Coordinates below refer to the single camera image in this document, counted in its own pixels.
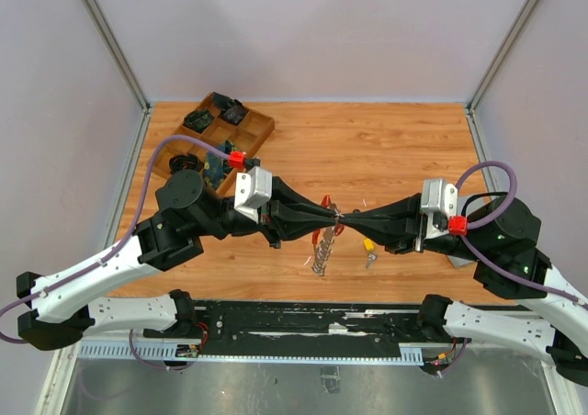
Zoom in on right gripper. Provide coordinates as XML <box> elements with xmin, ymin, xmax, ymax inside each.
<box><xmin>335</xmin><ymin>190</ymin><xmax>485</xmax><ymax>260</ymax></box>

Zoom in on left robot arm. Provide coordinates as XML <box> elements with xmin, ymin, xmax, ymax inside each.
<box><xmin>17</xmin><ymin>167</ymin><xmax>336</xmax><ymax>351</ymax></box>

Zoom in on blue tie yellow flowers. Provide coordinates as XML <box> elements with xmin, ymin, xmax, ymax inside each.
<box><xmin>202</xmin><ymin>151</ymin><xmax>232</xmax><ymax>190</ymax></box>

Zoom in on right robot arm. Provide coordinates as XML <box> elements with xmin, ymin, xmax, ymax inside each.
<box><xmin>341</xmin><ymin>194</ymin><xmax>587</xmax><ymax>386</ymax></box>

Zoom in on grey foam pad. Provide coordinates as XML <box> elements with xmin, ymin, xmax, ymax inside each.
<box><xmin>447</xmin><ymin>256</ymin><xmax>477</xmax><ymax>269</ymax></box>

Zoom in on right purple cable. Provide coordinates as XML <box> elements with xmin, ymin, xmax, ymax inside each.
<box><xmin>454</xmin><ymin>161</ymin><xmax>588</xmax><ymax>308</ymax></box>

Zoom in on dark folded tie back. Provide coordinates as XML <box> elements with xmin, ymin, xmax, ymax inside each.
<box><xmin>211</xmin><ymin>92</ymin><xmax>243</xmax><ymax>111</ymax></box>

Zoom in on green patterned rolled tie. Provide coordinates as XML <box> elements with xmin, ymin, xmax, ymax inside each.
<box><xmin>183</xmin><ymin>109</ymin><xmax>214</xmax><ymax>131</ymax></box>

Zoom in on dark tie purple pattern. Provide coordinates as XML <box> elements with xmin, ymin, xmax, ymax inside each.
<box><xmin>220</xmin><ymin>105</ymin><xmax>248</xmax><ymax>126</ymax></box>

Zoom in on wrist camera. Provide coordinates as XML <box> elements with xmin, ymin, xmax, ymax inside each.
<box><xmin>420</xmin><ymin>178</ymin><xmax>458</xmax><ymax>240</ymax></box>
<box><xmin>233</xmin><ymin>166</ymin><xmax>273</xmax><ymax>223</ymax></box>

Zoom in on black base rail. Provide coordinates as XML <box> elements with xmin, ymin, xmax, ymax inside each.
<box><xmin>141</xmin><ymin>297</ymin><xmax>474</xmax><ymax>365</ymax></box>

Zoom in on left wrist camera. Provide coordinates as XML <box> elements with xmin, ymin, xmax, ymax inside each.
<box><xmin>233</xmin><ymin>166</ymin><xmax>273</xmax><ymax>223</ymax></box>

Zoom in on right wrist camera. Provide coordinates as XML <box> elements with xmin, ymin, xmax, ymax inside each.
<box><xmin>420</xmin><ymin>178</ymin><xmax>458</xmax><ymax>240</ymax></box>

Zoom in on dark tie orange flowers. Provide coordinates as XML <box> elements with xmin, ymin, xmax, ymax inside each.
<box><xmin>168</xmin><ymin>153</ymin><xmax>204</xmax><ymax>174</ymax></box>

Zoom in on key with yellow tag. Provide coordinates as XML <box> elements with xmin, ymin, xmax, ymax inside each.
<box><xmin>363</xmin><ymin>238</ymin><xmax>378</xmax><ymax>269</ymax></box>

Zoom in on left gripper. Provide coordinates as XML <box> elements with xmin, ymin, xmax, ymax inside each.
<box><xmin>195</xmin><ymin>175</ymin><xmax>339</xmax><ymax>249</ymax></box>

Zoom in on wooden compartment tray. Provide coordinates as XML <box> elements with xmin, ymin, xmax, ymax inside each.
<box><xmin>152</xmin><ymin>92</ymin><xmax>275</xmax><ymax>195</ymax></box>

